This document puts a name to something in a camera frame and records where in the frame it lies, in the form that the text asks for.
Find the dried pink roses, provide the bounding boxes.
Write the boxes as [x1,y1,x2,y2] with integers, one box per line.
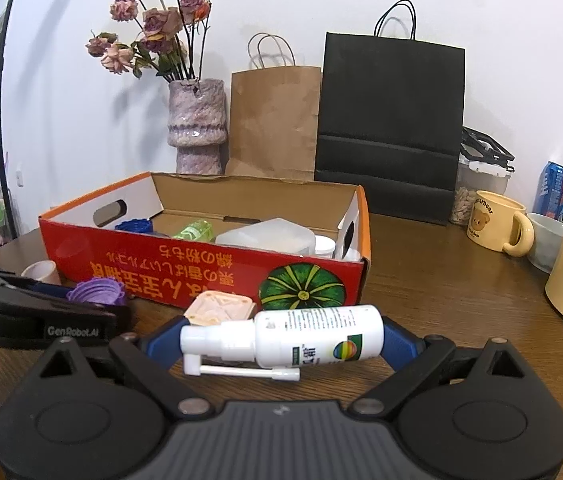
[86,0,212,83]

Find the peach square lid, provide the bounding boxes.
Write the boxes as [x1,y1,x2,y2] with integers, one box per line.
[183,292,256,332]

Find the small pink cup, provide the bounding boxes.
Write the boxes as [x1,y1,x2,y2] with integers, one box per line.
[20,260,62,287]

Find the translucent plastic container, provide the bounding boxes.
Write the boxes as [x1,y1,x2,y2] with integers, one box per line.
[214,217,315,257]

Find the small white jar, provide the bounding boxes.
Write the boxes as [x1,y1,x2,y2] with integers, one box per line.
[314,235,337,260]

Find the blue drink can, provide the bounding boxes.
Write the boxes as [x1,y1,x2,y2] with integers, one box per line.
[532,161,563,218]

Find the yellow bear mug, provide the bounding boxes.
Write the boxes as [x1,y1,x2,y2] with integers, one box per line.
[466,190,535,257]

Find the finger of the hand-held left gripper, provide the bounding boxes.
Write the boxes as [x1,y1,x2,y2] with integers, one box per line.
[0,261,76,303]
[108,307,133,337]

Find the purple ridged lid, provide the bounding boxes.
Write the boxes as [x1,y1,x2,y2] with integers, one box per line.
[66,276,127,307]

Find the green plastic bottle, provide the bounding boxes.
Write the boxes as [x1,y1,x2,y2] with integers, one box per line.
[172,220,215,241]

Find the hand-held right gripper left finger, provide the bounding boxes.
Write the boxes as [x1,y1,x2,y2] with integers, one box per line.
[26,316,212,418]

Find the pale grey bowl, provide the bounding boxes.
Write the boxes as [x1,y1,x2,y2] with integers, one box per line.
[526,212,563,274]

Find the blue ridged lid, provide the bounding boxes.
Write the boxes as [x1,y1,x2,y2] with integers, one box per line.
[114,217,155,235]

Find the orange cardboard box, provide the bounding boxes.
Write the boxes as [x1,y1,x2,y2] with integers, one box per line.
[38,171,371,311]

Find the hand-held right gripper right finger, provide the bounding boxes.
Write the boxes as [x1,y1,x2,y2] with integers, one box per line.
[349,316,542,418]

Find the clear jar of nuts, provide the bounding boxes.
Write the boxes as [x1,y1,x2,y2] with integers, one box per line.
[449,126,516,226]

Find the black lamp stand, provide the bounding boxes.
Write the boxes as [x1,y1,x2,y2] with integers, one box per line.
[0,0,30,241]

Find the black paper bag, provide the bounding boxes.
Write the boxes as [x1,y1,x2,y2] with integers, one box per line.
[314,0,466,226]

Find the purple knitted-look vase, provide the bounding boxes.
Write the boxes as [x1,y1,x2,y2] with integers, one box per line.
[168,78,227,175]

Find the white spray bottle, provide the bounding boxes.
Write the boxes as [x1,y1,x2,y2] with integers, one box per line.
[180,304,386,380]

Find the brown paper bag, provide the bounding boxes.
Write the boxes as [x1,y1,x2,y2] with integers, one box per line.
[225,32,323,181]

